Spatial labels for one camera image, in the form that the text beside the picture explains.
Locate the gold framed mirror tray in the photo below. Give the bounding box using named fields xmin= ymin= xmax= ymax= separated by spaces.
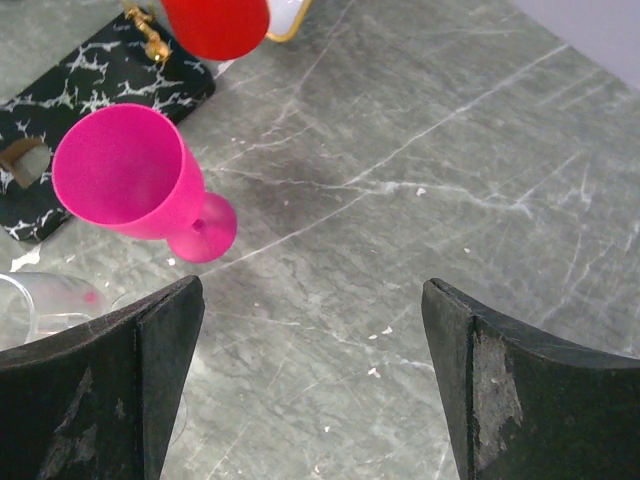
xmin=266 ymin=0 xmax=311 ymax=43

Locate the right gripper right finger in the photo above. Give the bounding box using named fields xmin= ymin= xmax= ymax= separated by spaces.
xmin=421 ymin=278 xmax=639 ymax=479

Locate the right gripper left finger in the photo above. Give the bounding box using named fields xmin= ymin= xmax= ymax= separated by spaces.
xmin=1 ymin=276 xmax=204 ymax=479

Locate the red plastic wine glass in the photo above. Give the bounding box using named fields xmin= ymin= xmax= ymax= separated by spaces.
xmin=161 ymin=0 xmax=270 ymax=61

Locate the gold wine glass rack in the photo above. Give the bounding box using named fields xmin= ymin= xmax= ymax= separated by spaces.
xmin=1 ymin=3 xmax=216 ymax=243

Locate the clear glass cup left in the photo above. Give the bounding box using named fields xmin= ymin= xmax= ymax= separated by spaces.
xmin=0 ymin=272 xmax=189 ymax=451

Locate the pink plastic wine glass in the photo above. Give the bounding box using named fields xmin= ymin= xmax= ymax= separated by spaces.
xmin=52 ymin=103 xmax=237 ymax=263

